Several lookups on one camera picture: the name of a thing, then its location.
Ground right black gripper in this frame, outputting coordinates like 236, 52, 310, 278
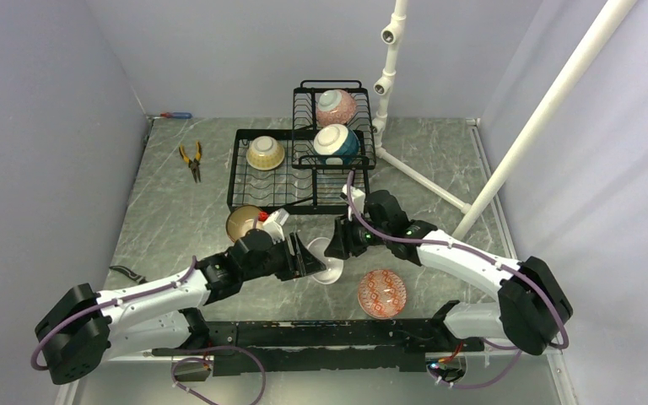
324, 210, 390, 260

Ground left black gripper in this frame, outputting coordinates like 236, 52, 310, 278
241, 231, 326, 281

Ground black wire dish rack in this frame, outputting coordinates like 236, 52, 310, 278
226, 79, 376, 215

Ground teal white bowl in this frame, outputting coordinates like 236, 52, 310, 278
313, 124, 360, 165

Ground yellow sun pattern bowl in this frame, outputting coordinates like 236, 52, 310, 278
246, 136, 285, 171

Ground pink floral bowl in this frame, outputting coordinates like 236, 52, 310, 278
316, 89, 356, 127

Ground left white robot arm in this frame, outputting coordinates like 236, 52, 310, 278
30, 230, 326, 385

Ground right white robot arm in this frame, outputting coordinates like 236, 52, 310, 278
325, 186, 573, 355

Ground red geometric pattern bowl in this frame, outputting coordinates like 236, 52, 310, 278
357, 269, 408, 320

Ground brown glazed bowl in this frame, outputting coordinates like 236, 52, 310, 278
225, 205, 263, 242

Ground red blue screwdriver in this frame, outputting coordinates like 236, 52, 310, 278
159, 111, 192, 120

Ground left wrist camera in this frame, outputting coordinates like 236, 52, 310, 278
254, 208, 290, 242

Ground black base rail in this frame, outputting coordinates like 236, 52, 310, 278
152, 319, 483, 376

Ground yellow handled pliers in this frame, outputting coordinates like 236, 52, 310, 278
178, 141, 203, 183

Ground black handled pliers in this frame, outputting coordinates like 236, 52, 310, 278
109, 265, 148, 284

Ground white pvc pipe frame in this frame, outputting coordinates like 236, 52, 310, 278
371, 0, 638, 240

